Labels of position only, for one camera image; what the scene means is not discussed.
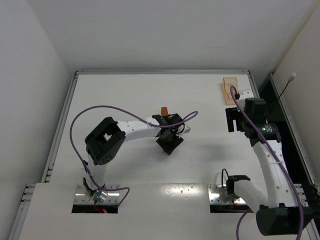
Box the small dark wood cube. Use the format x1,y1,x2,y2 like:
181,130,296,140
161,106,170,117

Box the transparent orange plastic tray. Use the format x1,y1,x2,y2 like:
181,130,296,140
221,77,238,106

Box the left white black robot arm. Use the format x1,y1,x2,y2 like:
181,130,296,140
83,113,191,199

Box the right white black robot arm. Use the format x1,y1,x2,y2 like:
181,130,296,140
225,97,313,240

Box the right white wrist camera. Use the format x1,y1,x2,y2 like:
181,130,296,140
235,89,254,101

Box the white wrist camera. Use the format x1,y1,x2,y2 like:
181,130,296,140
177,124,191,136
235,89,254,101

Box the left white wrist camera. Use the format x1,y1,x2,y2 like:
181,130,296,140
177,124,191,136

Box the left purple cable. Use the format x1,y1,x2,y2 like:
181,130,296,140
69,105,199,206

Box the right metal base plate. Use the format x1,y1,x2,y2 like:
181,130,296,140
207,184,247,206

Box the metal base plate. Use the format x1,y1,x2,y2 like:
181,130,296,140
73,184,120,206
207,184,247,206

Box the black wall cable with plug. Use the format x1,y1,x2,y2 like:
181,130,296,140
265,72,297,118

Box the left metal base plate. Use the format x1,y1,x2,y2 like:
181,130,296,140
73,184,120,206

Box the aluminium table frame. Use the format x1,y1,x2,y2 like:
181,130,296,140
17,70,320,240

